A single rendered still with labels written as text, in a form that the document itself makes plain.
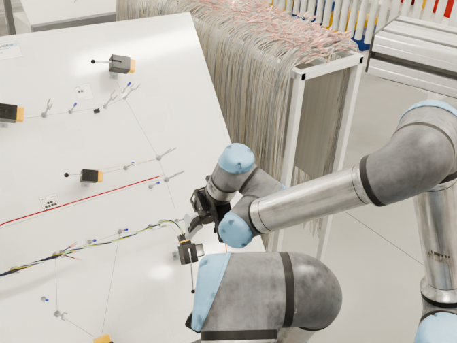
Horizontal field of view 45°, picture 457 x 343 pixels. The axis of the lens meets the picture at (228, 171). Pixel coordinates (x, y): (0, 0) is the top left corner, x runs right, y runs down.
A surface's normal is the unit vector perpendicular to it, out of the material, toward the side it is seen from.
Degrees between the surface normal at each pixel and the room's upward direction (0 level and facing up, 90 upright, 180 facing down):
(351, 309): 0
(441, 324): 8
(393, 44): 90
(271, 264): 4
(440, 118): 14
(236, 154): 24
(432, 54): 90
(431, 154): 50
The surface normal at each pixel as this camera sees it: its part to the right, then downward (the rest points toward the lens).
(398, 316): 0.05, -0.83
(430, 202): -0.48, 0.47
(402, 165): -0.26, -0.07
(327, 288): 0.71, -0.16
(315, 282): 0.46, -0.35
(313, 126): -0.79, 0.30
